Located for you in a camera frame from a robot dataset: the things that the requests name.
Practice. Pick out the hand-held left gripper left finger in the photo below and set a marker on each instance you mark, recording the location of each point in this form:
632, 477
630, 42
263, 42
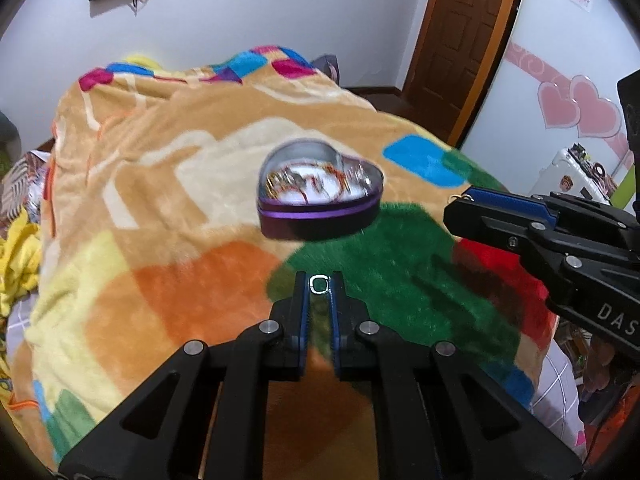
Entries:
303, 310

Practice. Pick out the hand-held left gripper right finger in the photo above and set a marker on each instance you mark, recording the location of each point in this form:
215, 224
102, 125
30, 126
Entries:
334, 320

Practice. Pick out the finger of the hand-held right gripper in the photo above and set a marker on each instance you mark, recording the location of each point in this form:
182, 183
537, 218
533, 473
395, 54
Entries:
510, 205
480, 222

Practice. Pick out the purple heart-shaped tin box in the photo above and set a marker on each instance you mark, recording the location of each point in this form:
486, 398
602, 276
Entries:
320, 210

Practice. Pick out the person's right hand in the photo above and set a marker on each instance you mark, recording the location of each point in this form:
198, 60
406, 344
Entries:
600, 360

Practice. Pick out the white suitcase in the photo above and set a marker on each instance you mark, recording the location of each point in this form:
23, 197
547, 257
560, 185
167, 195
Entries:
570, 175

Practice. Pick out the white checked bedsheet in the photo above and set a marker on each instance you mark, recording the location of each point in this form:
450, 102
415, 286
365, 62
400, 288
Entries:
557, 390

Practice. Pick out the white wardrobe door pink hearts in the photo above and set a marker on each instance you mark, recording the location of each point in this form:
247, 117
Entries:
565, 60

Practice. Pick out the colourful patchwork blanket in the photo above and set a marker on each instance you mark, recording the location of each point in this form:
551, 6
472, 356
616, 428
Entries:
175, 210

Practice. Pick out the brown wooden door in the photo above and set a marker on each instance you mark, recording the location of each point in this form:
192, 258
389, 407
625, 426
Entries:
460, 45

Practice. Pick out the grey backpack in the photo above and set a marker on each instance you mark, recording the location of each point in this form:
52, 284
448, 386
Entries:
327, 67

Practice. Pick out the yellow cloth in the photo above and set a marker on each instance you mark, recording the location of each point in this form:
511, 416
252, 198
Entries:
17, 260

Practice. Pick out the striped patterned cloth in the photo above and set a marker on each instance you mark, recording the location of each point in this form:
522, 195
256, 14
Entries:
25, 185

